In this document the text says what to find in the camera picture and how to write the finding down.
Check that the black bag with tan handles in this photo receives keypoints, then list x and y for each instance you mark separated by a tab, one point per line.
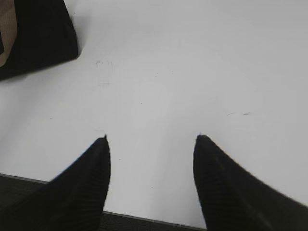
45	37

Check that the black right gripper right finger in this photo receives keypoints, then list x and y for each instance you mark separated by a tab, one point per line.
232	199

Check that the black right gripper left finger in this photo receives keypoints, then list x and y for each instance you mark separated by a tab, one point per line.
73	201

